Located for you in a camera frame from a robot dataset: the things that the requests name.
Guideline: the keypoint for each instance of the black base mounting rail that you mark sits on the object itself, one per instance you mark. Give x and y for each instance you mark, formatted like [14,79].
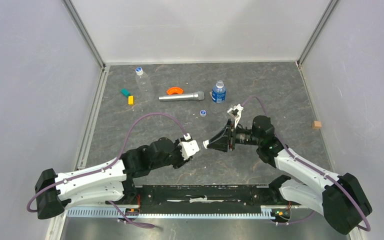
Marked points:
[205,199]

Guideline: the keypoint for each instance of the silver microphone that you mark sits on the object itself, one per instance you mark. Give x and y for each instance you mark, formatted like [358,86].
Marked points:
[195,96]

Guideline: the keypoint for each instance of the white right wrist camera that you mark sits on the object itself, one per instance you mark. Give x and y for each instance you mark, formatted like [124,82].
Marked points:
[235,111]

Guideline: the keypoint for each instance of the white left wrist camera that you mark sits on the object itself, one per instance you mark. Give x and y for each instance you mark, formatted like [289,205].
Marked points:
[189,147]

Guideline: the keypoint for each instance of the clear bottle with blue-white cap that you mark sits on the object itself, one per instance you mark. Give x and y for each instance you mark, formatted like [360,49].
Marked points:
[144,84]

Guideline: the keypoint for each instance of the teal rectangular block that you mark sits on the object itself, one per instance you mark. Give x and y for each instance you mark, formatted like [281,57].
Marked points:
[125,92]

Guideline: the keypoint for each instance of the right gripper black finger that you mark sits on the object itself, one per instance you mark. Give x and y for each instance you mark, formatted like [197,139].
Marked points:
[222,136]
[223,147]

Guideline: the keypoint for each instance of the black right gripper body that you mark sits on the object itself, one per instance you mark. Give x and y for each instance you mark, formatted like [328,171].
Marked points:
[232,134]

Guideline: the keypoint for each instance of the blue-white Pocari bottle cap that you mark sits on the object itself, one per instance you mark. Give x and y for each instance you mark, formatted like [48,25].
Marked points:
[203,113]

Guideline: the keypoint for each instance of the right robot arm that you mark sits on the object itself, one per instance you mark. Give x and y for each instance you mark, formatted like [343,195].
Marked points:
[340,199]

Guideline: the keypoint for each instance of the orange curved pipe piece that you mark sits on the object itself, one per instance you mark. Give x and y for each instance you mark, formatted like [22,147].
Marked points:
[175,91]

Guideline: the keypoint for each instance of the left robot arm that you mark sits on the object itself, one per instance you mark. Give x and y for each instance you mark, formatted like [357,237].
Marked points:
[111,181]

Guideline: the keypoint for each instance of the blue labelled Pocari bottle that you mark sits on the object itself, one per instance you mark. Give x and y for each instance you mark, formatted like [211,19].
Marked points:
[218,94]

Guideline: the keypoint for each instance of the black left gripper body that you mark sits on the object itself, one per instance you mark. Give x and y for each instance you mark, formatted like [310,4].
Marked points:
[176,156]

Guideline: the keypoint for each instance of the white cap of bottle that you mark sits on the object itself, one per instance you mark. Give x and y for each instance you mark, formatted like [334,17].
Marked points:
[206,143]

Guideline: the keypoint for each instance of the yellow rectangular block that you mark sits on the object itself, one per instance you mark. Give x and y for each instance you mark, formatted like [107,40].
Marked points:
[131,100]

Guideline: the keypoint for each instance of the brown cube near right wall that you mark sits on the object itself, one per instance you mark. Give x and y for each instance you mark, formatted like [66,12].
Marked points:
[316,125]

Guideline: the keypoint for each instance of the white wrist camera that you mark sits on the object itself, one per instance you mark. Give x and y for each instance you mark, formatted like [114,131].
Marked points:
[189,147]
[235,111]

